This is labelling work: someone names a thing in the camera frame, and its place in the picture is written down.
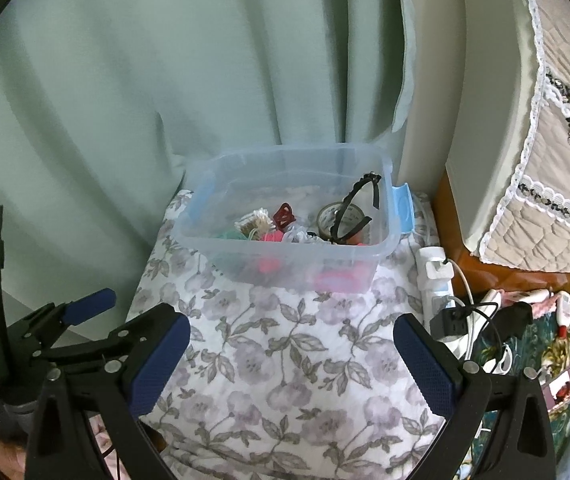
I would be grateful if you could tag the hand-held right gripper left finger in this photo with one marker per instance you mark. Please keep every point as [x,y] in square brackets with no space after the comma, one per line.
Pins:
[157,360]

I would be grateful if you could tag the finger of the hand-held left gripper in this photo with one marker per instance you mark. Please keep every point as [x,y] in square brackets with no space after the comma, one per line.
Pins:
[130,327]
[90,302]

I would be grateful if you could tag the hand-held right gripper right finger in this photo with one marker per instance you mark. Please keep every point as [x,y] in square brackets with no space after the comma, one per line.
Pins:
[422,365]

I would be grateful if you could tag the clear plastic container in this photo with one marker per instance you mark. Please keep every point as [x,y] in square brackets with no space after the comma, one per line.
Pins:
[215,255]

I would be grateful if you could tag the pink round mirror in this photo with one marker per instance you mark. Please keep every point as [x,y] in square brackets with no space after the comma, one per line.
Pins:
[340,280]

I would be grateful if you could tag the bag of cotton swabs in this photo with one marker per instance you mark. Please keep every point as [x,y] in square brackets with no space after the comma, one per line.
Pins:
[255,220]

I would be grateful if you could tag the brown packing tape roll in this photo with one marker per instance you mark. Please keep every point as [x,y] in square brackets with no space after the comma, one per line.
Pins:
[327,220]

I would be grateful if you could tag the white plastic wrap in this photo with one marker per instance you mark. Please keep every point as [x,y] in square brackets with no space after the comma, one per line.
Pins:
[299,234]

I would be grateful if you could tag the dark red hair claw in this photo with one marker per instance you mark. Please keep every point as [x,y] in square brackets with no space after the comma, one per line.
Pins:
[284,215]

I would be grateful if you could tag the black beaded headband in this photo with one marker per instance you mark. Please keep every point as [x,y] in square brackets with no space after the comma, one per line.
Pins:
[365,180]

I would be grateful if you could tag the black charger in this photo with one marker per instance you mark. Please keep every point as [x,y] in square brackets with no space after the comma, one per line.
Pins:
[450,322]

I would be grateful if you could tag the white power strip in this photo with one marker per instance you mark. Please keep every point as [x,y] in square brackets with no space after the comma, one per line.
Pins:
[435,295]

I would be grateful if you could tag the white charger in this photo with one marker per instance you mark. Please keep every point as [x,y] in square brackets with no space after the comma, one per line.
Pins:
[437,269]

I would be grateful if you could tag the black adapter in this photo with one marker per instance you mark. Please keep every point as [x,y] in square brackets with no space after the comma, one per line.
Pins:
[515,316]

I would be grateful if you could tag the dark green floral cloth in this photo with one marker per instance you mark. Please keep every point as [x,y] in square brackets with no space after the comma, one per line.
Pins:
[540,350]

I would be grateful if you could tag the orange wooden board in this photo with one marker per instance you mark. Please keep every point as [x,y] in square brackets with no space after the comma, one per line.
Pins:
[515,277]

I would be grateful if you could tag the floral blanket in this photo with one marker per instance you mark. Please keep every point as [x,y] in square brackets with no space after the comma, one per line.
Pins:
[290,385]

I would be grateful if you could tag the smartphone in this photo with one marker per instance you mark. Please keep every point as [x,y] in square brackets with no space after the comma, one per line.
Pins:
[565,385]

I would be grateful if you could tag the white bottle with red cap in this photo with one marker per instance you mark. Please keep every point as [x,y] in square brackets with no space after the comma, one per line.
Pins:
[564,312]

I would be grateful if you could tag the pale green curtain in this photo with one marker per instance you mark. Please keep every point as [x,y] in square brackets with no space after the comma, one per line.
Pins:
[140,85]

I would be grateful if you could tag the beige quilted lace cover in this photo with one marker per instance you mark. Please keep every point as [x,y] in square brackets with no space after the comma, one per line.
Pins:
[555,185]

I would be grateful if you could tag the white appliance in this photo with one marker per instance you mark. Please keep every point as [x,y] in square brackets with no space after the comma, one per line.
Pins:
[465,110]

